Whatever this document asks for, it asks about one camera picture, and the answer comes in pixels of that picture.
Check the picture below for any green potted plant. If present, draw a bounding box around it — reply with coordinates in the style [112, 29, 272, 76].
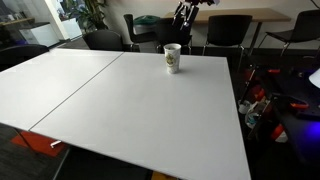
[58, 0, 110, 32]

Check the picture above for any wooden table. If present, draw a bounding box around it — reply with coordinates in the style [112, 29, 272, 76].
[163, 7, 293, 57]

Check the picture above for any white planter box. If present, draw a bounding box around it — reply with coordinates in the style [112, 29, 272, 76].
[60, 17, 84, 41]

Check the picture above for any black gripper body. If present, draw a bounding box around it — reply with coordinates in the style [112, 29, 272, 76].
[181, 0, 221, 7]

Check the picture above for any green bag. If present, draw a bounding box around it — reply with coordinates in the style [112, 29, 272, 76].
[133, 14, 162, 27]

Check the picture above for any white tape roll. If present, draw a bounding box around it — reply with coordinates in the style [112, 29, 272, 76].
[238, 99, 252, 115]

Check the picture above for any black chair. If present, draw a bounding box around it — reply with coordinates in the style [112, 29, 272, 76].
[154, 18, 194, 56]
[258, 9, 320, 58]
[123, 13, 158, 53]
[0, 44, 50, 73]
[82, 29, 133, 53]
[201, 14, 254, 73]

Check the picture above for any black robot stand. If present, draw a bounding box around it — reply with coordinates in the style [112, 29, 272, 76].
[259, 64, 320, 171]

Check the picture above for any white low cabinet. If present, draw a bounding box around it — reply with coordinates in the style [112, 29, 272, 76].
[18, 22, 61, 48]

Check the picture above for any white paper cup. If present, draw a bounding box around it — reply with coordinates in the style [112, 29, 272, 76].
[163, 43, 183, 75]

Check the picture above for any orange floor mat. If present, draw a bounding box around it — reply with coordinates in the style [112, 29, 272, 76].
[9, 130, 70, 159]

